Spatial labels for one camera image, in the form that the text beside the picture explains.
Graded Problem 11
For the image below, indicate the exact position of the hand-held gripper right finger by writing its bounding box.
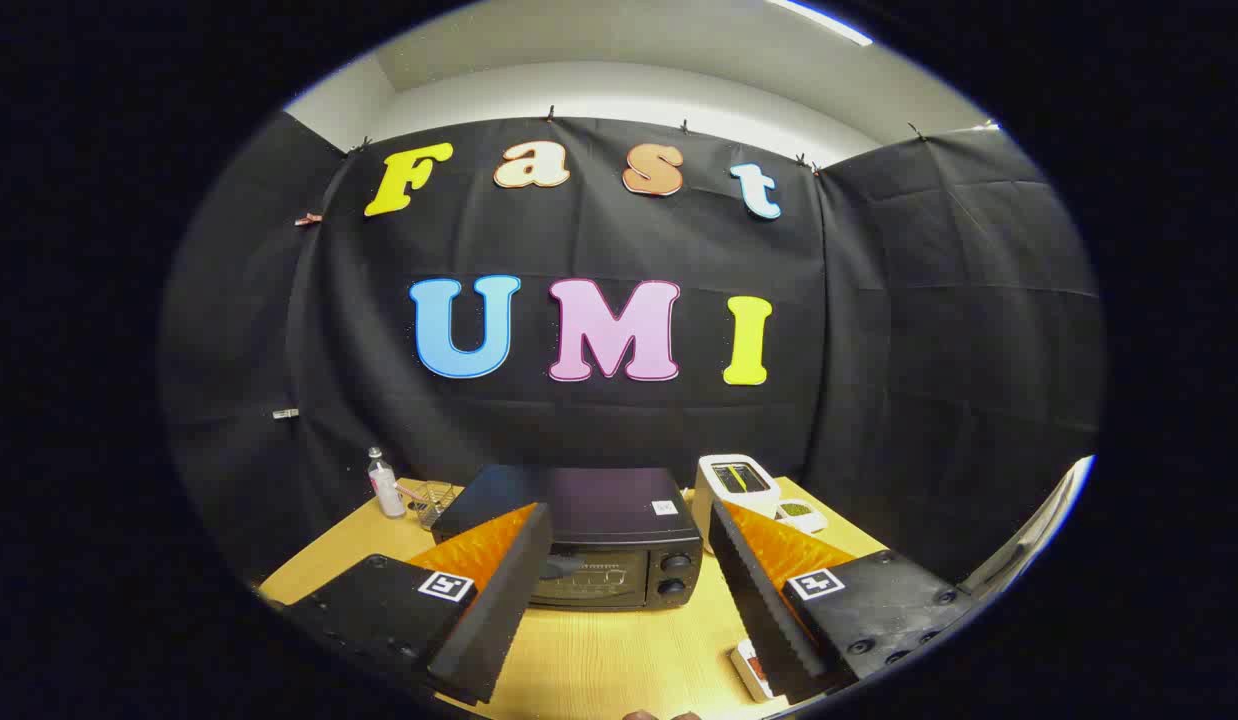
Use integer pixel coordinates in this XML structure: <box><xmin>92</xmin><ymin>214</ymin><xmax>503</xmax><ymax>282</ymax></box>
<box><xmin>707</xmin><ymin>500</ymin><xmax>976</xmax><ymax>704</ymax></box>

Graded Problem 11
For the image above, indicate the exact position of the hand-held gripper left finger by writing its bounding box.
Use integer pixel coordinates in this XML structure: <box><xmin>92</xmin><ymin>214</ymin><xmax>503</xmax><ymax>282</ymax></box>
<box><xmin>279</xmin><ymin>502</ymin><xmax>554</xmax><ymax>706</ymax></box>

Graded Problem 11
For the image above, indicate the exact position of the black toaster oven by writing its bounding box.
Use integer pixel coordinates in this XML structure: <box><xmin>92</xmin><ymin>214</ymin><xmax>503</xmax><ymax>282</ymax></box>
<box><xmin>431</xmin><ymin>463</ymin><xmax>704</xmax><ymax>611</ymax></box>

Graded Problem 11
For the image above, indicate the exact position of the white dish with green food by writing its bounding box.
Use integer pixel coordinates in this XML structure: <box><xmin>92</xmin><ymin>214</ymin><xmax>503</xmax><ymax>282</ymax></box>
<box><xmin>776</xmin><ymin>498</ymin><xmax>829</xmax><ymax>534</ymax></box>

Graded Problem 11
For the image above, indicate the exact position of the white toaster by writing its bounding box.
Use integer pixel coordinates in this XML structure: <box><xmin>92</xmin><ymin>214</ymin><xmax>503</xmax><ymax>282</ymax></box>
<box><xmin>691</xmin><ymin>455</ymin><xmax>782</xmax><ymax>542</ymax></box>

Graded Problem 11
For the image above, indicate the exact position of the small white dish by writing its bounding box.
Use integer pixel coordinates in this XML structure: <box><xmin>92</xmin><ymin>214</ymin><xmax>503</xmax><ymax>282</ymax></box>
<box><xmin>729</xmin><ymin>640</ymin><xmax>780</xmax><ymax>704</ymax></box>

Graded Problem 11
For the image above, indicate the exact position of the clear plastic bottle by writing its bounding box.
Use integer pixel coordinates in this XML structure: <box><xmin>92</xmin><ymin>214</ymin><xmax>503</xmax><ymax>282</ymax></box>
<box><xmin>367</xmin><ymin>447</ymin><xmax>407</xmax><ymax>519</ymax></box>

